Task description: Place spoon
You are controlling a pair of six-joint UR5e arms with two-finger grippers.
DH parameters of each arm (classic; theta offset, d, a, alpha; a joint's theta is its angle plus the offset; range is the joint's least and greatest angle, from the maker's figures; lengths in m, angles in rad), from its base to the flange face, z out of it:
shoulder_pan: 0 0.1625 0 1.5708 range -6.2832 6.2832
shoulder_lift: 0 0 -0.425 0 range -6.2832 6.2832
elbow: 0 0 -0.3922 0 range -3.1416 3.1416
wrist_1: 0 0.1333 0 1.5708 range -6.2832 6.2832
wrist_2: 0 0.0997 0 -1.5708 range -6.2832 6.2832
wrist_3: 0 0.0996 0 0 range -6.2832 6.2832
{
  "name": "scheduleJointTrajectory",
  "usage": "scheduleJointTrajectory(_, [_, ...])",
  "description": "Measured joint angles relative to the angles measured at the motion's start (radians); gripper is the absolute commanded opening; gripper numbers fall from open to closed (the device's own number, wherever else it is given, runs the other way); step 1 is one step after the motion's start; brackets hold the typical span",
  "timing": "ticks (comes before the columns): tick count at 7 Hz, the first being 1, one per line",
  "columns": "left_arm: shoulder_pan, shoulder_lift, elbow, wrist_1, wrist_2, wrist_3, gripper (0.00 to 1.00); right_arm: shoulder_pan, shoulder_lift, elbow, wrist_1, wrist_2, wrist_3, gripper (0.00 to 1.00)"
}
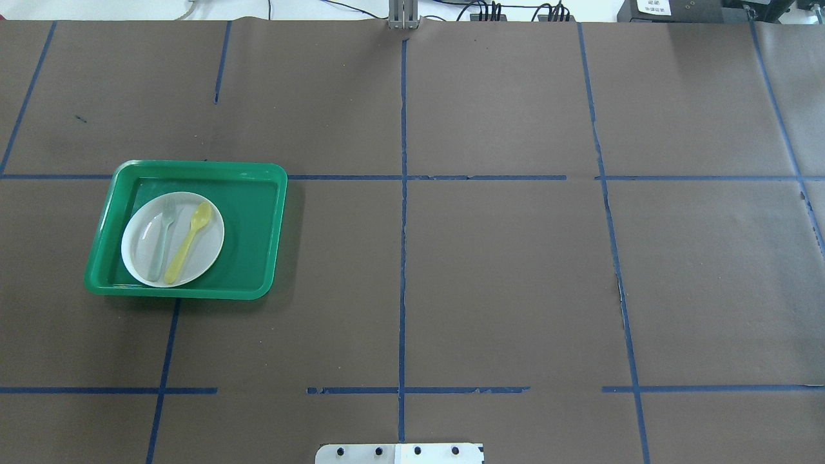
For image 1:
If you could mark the yellow plastic spoon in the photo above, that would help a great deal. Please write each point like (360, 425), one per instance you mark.
(199, 219)

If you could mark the green plastic tray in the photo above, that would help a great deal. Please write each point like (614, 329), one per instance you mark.
(251, 199)

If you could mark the black power strip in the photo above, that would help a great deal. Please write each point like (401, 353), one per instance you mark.
(555, 15)
(492, 14)

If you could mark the white round plate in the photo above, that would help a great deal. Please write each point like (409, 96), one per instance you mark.
(140, 237)

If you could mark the pale green plastic fork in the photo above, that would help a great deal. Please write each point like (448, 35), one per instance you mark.
(168, 217)

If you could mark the black computer box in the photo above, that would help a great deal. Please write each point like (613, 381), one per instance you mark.
(699, 12)

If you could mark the aluminium frame post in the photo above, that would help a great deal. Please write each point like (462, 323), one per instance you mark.
(403, 15)

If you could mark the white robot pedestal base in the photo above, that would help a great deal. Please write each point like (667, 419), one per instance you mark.
(401, 453)

